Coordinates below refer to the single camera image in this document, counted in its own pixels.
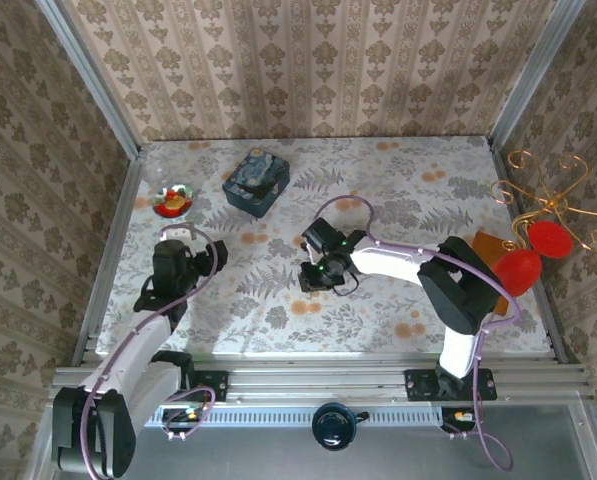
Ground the blue starry night tin box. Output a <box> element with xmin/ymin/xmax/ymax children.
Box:
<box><xmin>221</xmin><ymin>146</ymin><xmax>292</xmax><ymax>220</ymax></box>

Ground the floral tablecloth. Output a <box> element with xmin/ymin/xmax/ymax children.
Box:
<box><xmin>97</xmin><ymin>135</ymin><xmax>552</xmax><ymax>357</ymax></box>

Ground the clear drinking glass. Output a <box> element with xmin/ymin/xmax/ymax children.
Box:
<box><xmin>144</xmin><ymin>156</ymin><xmax>175</xmax><ymax>184</ymax></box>

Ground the dark blue mug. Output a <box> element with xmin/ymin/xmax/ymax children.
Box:
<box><xmin>311</xmin><ymin>401</ymin><xmax>370</xmax><ymax>452</ymax></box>

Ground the black controller board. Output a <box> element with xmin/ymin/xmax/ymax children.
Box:
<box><xmin>441</xmin><ymin>407</ymin><xmax>485</xmax><ymax>432</ymax></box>
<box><xmin>161</xmin><ymin>407</ymin><xmax>203</xmax><ymax>435</ymax></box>

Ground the brown wooden block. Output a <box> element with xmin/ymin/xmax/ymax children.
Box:
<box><xmin>471</xmin><ymin>230</ymin><xmax>512</xmax><ymax>317</ymax></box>

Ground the grey metal shelf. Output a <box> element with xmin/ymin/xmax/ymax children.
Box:
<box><xmin>25</xmin><ymin>392</ymin><xmax>597</xmax><ymax>480</ymax></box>

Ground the red plastic goblet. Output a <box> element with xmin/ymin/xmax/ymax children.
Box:
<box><xmin>492</xmin><ymin>221</ymin><xmax>574</xmax><ymax>297</ymax></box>

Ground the thin black wire loop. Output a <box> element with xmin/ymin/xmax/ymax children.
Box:
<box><xmin>331</xmin><ymin>269</ymin><xmax>362</xmax><ymax>296</ymax></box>

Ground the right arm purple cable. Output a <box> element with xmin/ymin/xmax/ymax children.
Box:
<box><xmin>316</xmin><ymin>194</ymin><xmax>522</xmax><ymax>473</ymax></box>

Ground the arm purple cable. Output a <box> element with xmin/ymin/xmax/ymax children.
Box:
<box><xmin>80</xmin><ymin>223</ymin><xmax>219</xmax><ymax>480</ymax></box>
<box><xmin>316</xmin><ymin>194</ymin><xmax>522</xmax><ymax>473</ymax></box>

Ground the aluminium table edge rail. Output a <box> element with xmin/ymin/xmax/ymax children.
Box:
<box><xmin>51</xmin><ymin>352</ymin><xmax>589</xmax><ymax>404</ymax></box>

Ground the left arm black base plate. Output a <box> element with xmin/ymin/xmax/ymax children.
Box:
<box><xmin>150</xmin><ymin>370</ymin><xmax>230</xmax><ymax>403</ymax></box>

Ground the white slotted cable duct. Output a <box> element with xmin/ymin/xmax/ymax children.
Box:
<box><xmin>142</xmin><ymin>406</ymin><xmax>444</xmax><ymax>427</ymax></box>

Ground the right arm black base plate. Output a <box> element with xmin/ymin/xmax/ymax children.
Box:
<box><xmin>404</xmin><ymin>368</ymin><xmax>498</xmax><ymax>402</ymax></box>

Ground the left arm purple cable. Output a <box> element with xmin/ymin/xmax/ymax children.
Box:
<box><xmin>80</xmin><ymin>223</ymin><xmax>219</xmax><ymax>480</ymax></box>

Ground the aluminium frame post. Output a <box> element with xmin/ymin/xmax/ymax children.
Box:
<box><xmin>486</xmin><ymin>0</ymin><xmax>587</xmax><ymax>151</ymax></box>
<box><xmin>36</xmin><ymin>0</ymin><xmax>145</xmax><ymax>159</ymax></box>

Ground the gold wire candle holder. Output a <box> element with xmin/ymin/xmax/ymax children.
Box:
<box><xmin>490</xmin><ymin>149</ymin><xmax>597</xmax><ymax>254</ymax></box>

